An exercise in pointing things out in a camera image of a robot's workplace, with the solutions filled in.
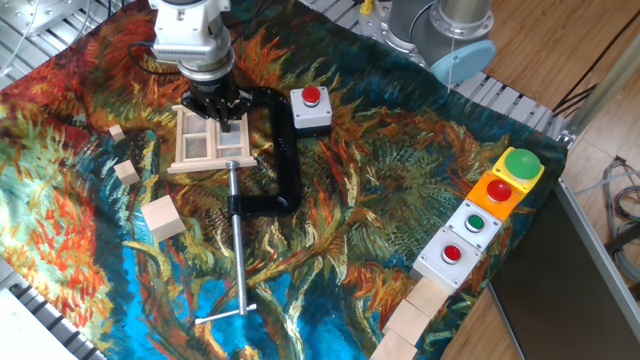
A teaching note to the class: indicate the aluminium frame post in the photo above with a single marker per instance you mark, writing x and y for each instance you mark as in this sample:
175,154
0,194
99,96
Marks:
600,95

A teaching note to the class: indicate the small grey box red button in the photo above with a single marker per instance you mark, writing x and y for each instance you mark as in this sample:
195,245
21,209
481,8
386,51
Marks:
310,117

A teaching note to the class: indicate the aluminium frame rail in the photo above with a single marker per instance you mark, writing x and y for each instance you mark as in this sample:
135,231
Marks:
600,255

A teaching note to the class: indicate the dark grey board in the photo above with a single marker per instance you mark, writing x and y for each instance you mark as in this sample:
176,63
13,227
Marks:
550,300

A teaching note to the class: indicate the large grey box red button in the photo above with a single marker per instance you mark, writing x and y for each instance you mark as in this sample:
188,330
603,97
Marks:
445,260

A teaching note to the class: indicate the wooden sliding window model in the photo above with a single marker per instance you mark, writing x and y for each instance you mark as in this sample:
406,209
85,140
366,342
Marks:
210,165

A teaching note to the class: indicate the black metal bar clamp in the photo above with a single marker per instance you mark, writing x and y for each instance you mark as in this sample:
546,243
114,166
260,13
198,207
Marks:
290,165

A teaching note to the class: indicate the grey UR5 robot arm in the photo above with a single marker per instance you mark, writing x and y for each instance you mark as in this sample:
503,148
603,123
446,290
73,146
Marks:
190,30

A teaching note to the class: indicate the orange box red button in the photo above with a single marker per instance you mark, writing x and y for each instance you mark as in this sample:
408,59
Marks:
492,197

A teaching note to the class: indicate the wooden block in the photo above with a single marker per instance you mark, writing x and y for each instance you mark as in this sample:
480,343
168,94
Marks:
392,347
407,322
427,297

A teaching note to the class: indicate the grey box green button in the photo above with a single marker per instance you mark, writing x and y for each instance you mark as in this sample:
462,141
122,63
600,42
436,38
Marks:
472,225

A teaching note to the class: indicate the yellow box green mushroom button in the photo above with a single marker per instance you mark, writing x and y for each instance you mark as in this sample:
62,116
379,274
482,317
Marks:
522,165

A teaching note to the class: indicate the white board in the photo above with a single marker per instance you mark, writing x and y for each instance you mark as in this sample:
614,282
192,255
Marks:
25,335

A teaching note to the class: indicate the silver metal plate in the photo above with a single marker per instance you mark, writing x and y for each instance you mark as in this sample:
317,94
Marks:
40,12

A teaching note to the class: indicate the small wooden cube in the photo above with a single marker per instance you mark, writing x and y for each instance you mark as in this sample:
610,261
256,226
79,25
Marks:
116,133

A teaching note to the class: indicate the medium wooden cube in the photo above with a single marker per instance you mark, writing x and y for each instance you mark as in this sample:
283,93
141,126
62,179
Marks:
126,173

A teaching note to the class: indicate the large wooden cube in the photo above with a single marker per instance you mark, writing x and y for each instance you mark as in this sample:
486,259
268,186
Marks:
162,220

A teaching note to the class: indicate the yellow plastic clip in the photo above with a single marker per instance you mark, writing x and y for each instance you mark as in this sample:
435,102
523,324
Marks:
366,7

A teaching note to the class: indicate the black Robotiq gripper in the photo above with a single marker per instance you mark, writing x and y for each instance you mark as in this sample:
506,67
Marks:
215,92

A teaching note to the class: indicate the colourful painted tablecloth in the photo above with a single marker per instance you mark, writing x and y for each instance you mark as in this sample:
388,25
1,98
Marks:
375,175

